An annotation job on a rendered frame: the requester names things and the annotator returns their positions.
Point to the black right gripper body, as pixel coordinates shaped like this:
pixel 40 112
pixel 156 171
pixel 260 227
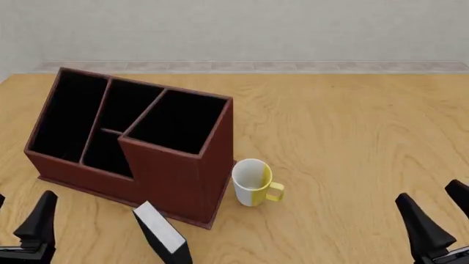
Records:
pixel 447 258

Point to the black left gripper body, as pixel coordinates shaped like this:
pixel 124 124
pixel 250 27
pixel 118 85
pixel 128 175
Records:
pixel 25 255

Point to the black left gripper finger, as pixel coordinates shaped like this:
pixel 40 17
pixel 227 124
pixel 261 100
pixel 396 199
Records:
pixel 1 200
pixel 40 220

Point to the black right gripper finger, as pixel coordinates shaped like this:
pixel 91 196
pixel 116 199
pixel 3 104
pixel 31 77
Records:
pixel 462 195
pixel 423 228

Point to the black book with white pages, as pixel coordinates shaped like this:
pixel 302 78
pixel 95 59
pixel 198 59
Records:
pixel 161 229

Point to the red-brown desk caddy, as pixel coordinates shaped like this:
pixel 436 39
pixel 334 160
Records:
pixel 165 176

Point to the white and yellow mug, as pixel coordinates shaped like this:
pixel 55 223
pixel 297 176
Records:
pixel 244 192

